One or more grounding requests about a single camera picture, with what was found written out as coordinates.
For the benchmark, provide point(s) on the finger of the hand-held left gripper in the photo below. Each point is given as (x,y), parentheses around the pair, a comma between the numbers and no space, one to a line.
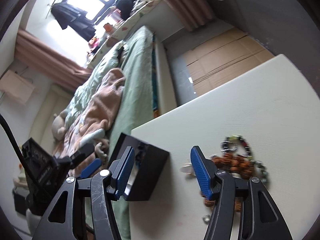
(91,167)
(83,151)

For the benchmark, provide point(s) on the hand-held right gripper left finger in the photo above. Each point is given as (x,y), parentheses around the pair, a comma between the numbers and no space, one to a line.
(126,170)

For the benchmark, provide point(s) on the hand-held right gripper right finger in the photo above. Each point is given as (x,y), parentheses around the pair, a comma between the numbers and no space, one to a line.
(200,170)

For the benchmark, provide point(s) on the black jewelry box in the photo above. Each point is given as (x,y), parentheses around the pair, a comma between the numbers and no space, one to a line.
(155,170)

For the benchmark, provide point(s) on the small white trinket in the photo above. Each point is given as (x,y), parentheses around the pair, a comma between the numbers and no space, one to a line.
(187,169)

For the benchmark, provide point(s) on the grey plush toy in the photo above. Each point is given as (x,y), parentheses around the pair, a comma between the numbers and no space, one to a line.
(101,150)

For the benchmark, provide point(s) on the beige plush toy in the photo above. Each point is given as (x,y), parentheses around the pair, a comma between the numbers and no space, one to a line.
(58,127)

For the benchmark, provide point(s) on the black bin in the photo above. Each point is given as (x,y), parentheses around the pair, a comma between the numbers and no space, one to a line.
(20,201)

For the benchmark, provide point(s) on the pink fleece blanket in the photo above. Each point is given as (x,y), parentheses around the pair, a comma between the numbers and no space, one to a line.
(100,105)

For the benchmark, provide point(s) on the beige paper bag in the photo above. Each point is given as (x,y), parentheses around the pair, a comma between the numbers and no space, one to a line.
(16,86)

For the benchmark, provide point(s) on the green patterned quilt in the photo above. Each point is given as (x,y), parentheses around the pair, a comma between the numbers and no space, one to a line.
(105,65)

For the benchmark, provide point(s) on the bed with green sheet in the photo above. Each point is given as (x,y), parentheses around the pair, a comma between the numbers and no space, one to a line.
(140,80)

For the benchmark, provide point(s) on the brown curtain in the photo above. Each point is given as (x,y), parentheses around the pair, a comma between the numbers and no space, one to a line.
(182,2)
(47,60)

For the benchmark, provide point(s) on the flattened cardboard sheets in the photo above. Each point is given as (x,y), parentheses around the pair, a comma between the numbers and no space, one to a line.
(225,60)

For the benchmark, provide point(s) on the small orange toy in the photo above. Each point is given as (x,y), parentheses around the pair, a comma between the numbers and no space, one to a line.
(108,26)

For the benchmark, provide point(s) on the patterned windowsill cushion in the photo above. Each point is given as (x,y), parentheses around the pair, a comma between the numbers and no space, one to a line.
(125,27)

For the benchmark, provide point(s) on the hanging dark clothes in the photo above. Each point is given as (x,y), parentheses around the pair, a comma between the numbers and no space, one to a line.
(72,17)

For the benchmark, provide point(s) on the dark round cushion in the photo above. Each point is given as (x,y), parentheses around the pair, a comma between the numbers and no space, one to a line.
(125,6)

